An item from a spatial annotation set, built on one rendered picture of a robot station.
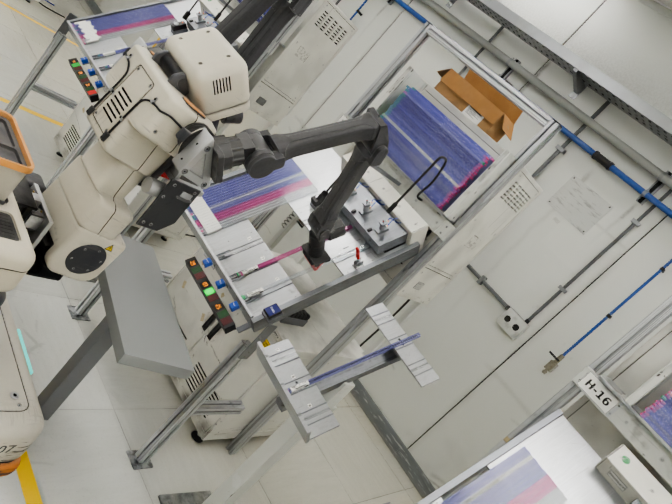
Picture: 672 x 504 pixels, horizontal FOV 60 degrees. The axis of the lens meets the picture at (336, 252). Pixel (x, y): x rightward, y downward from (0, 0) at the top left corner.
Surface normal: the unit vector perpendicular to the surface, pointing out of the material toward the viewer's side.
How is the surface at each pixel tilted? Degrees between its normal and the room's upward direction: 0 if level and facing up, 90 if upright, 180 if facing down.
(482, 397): 90
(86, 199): 82
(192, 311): 90
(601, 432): 90
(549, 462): 44
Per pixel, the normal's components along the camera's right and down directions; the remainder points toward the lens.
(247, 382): -0.53, -0.22
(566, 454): 0.11, -0.65
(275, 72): 0.53, 0.68
